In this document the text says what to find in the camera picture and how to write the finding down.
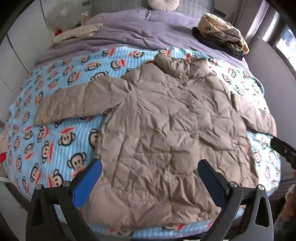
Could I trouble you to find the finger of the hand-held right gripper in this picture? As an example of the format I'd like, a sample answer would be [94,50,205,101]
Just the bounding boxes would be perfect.
[269,137,296,169]

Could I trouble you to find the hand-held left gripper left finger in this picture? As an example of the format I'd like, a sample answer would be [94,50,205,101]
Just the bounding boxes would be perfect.
[26,159,103,241]

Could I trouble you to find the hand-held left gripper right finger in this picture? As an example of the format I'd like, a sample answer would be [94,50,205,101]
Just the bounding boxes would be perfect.
[198,159,277,241]

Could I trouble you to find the beige puffer jacket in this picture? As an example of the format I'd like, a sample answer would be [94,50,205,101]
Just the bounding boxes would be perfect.
[35,54,277,229]

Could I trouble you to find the black folded clothes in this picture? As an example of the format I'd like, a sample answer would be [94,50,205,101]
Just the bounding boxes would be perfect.
[192,27,244,61]

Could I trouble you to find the monkey printed blue blanket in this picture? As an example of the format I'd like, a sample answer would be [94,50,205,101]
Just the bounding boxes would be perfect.
[5,45,281,234]

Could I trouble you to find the window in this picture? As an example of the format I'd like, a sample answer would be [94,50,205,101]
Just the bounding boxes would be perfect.
[266,22,296,61]

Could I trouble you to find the grey curtain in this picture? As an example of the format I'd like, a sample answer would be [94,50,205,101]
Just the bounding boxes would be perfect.
[244,0,277,43]

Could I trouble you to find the white wardrobe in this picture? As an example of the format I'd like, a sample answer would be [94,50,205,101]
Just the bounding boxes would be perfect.
[0,0,93,121]

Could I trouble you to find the cream folded garment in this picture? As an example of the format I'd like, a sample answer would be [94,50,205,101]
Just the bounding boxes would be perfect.
[51,22,104,47]

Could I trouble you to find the purple duvet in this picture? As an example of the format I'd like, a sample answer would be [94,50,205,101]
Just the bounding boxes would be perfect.
[35,7,247,66]

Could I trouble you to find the purple pillow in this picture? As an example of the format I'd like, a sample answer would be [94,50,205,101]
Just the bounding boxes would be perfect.
[87,7,152,28]
[148,10,201,27]

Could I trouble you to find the grey quilted headboard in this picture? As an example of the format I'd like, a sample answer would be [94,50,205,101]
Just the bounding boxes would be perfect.
[178,0,214,14]

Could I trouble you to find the white fan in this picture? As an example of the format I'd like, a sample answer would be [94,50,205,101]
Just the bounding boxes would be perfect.
[50,2,77,30]

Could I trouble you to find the round cream cushion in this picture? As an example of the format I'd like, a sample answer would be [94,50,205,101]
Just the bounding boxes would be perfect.
[147,0,180,10]

